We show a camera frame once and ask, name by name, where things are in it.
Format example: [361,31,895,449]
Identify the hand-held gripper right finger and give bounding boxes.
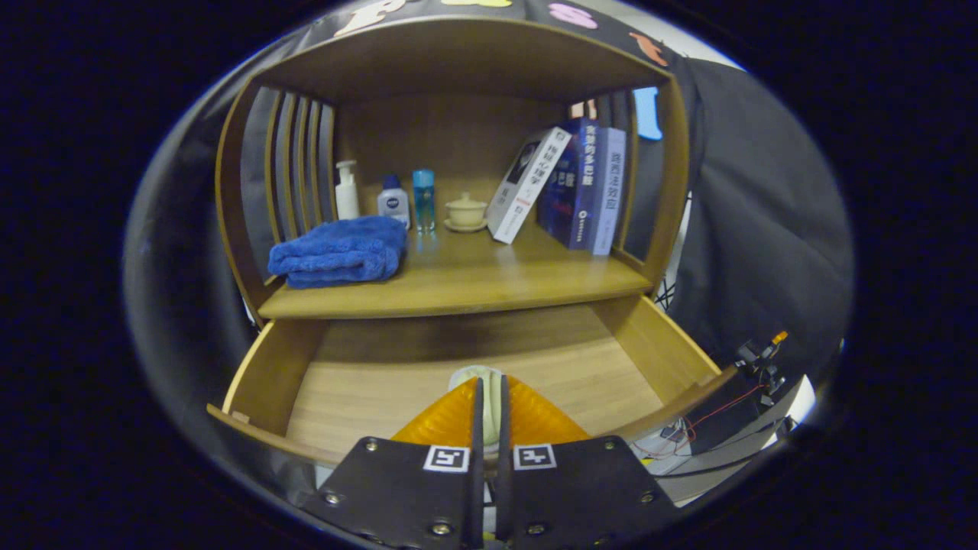
[497,374,681,548]

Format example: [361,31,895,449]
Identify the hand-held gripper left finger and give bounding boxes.
[302,376,486,549]

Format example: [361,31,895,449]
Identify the wooden drawer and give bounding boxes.
[206,294,740,468]

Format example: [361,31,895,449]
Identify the wooden countertop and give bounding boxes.
[258,218,654,320]

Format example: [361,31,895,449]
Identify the black light stand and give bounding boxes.
[654,256,682,311]

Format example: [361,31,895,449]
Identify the black clamp with orange tip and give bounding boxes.
[735,330,789,394]

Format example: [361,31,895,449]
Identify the folded blue towel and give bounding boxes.
[267,215,408,290]

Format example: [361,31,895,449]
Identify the beige lidded teacup with saucer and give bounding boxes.
[444,192,489,233]

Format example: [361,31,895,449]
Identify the white bottle with blue cap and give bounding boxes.
[377,175,411,230]

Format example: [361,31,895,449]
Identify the clear blue bottle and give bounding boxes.
[413,169,436,232]

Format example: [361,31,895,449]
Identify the dark blue book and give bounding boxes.
[536,117,601,250]

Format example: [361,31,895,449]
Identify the light blue book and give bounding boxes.
[588,127,627,256]

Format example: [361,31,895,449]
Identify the white pump bottle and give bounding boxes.
[335,160,361,222]

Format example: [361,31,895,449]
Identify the white book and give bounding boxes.
[487,127,572,245]

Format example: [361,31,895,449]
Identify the black backdrop cloth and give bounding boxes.
[126,0,853,406]

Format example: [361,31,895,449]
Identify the red and black cables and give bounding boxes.
[634,382,774,461]

